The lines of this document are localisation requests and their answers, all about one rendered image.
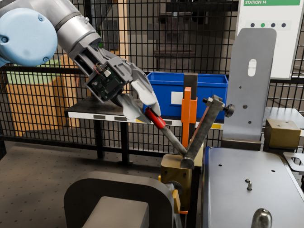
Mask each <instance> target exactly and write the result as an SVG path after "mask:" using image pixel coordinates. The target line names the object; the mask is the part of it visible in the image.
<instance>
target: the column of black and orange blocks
mask: <svg viewBox="0 0 304 228"><path fill-rule="evenodd" d="M197 85H198V73H190V72H185V73H184V85H183V98H182V105H181V123H182V127H181V142H180V143H181V144H182V135H183V116H184V96H185V88H186V87H191V97H190V121H189V138H188V144H189V143H190V140H191V139H192V136H193V134H194V132H195V123H196V114H197V100H198V97H197Z"/></svg>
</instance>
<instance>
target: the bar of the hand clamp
mask: <svg viewBox="0 0 304 228"><path fill-rule="evenodd" d="M222 100H223V99H222V98H220V97H218V96H217V95H213V96H212V98H210V97H209V98H208V99H207V98H203V100H202V102H204V103H206V104H205V105H206V106H207V108H206V110H205V112H204V114H203V116H202V118H201V120H200V122H199V124H198V126H197V128H196V130H195V132H194V134H193V136H192V139H191V141H190V143H189V145H188V147H187V149H186V150H187V152H186V154H185V156H184V157H191V158H193V160H195V158H196V156H197V154H198V152H199V150H200V148H201V146H202V144H203V142H204V140H205V138H206V137H207V135H208V133H209V131H210V129H211V127H212V125H213V123H214V121H215V119H216V117H217V115H218V113H219V112H222V111H225V113H224V114H225V117H228V118H229V117H231V116H232V114H233V113H234V111H235V107H234V105H233V104H229V105H228V106H227V107H226V106H225V104H224V103H223V102H222Z"/></svg>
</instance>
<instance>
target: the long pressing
mask: <svg viewBox="0 0 304 228"><path fill-rule="evenodd" d="M219 165H222V166H219ZM272 171H275V172H272ZM246 179H249V181H250V182H251V183H252V190H247V187H248V183H247V182H245V180H246ZM259 208H265V209H267V210H268V211H269V212H270V213H271V215H272V227H271V228H304V192H303V190H302V189H301V187H300V185H299V183H298V182H297V180H296V178H295V176H294V174H293V173H292V171H291V169H290V167H289V166H288V164H287V162H286V160H285V159H284V158H283V157H281V156H280V155H278V154H275V153H272V152H262V151H252V150H242V149H233V148H223V147H212V146H207V147H205V148H204V150H203V168H202V191H201V212H200V228H251V225H252V217H253V215H254V213H255V211H256V210H257V209H259Z"/></svg>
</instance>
